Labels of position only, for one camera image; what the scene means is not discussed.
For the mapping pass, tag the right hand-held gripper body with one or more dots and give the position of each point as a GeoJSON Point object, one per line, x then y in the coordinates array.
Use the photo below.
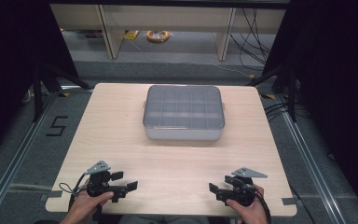
{"type": "Point", "coordinates": [240, 188]}

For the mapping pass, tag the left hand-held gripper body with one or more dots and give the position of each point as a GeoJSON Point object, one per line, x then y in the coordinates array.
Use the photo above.
{"type": "Point", "coordinates": [98, 183]}

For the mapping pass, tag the person's left hand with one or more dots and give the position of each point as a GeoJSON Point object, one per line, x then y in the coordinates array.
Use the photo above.
{"type": "Point", "coordinates": [88, 202]}

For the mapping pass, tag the person's right hand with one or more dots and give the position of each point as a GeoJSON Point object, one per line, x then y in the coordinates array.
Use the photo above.
{"type": "Point", "coordinates": [250, 211]}

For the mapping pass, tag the grey tape strip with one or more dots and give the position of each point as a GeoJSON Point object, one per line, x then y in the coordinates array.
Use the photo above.
{"type": "Point", "coordinates": [51, 195]}
{"type": "Point", "coordinates": [289, 201]}

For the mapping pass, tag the grey compartment box clear lid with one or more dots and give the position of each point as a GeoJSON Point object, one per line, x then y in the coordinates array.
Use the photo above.
{"type": "Point", "coordinates": [183, 109]}

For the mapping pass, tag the black tripod stand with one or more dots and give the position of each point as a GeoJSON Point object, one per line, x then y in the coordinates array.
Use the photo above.
{"type": "Point", "coordinates": [40, 90]}
{"type": "Point", "coordinates": [290, 93]}

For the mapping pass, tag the yellow packet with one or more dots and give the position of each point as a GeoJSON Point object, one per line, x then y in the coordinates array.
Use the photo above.
{"type": "Point", "coordinates": [131, 35]}

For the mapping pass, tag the black curtain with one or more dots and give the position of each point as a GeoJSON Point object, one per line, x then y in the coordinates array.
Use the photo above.
{"type": "Point", "coordinates": [12, 62]}
{"type": "Point", "coordinates": [335, 77]}

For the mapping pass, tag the white shelf unit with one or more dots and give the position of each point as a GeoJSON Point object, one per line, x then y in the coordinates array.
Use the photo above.
{"type": "Point", "coordinates": [167, 18]}

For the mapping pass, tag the aluminium floor rail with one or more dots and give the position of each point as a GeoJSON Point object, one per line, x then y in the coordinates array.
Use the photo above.
{"type": "Point", "coordinates": [15, 158]}
{"type": "Point", "coordinates": [310, 161]}

